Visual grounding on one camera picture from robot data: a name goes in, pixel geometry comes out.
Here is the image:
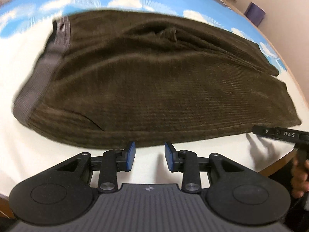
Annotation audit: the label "person's right hand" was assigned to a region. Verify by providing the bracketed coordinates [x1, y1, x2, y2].
[291, 159, 309, 199]

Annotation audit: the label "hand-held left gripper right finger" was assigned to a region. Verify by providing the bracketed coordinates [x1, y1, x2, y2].
[164, 142, 251, 194]

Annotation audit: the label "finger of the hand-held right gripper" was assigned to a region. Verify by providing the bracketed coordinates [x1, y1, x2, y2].
[252, 125, 277, 139]

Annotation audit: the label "blue and white printed blanket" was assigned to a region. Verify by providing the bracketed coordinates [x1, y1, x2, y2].
[0, 0, 305, 199]

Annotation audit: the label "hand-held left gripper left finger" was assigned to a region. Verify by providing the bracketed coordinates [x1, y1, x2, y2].
[51, 141, 136, 194]

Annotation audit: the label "brown corduroy pants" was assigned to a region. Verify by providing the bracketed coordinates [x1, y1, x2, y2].
[13, 9, 302, 148]

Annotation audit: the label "purple box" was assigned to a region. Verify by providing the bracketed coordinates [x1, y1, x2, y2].
[244, 2, 266, 27]

